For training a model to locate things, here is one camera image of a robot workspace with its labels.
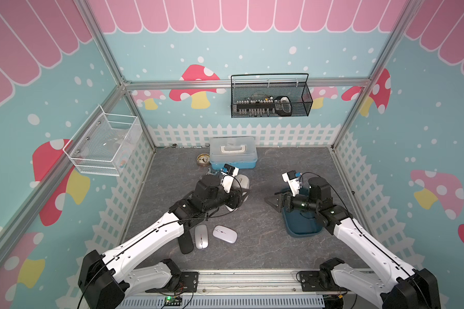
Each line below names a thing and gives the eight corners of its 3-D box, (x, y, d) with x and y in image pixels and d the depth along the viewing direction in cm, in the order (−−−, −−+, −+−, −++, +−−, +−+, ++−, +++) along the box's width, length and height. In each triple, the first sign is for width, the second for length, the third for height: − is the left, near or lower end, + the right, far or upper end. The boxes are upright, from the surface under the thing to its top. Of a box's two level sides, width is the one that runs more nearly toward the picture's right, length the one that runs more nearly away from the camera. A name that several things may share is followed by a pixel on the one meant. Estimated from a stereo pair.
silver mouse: (195, 250, 84) (194, 249, 82) (195, 226, 90) (194, 224, 89) (208, 248, 84) (208, 247, 82) (207, 225, 91) (207, 223, 89)
